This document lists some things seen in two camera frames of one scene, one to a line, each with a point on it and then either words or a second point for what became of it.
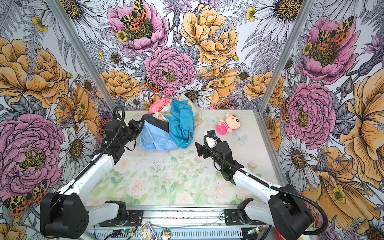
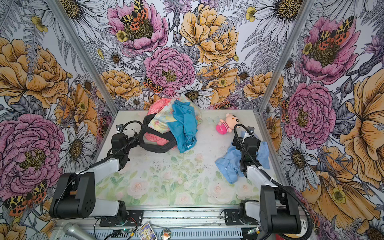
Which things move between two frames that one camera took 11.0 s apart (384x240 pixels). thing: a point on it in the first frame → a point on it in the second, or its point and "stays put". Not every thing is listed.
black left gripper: [133, 123] → [134, 143]
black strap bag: [155, 122] → [157, 149]
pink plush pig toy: [231, 122] stays put
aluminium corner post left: [82, 55] stays put
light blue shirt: [152, 138] → [229, 161]
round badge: [165, 234] stays put
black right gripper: [205, 148] → [238, 145]
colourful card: [146, 232] stays put
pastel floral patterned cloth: [161, 115] stays put
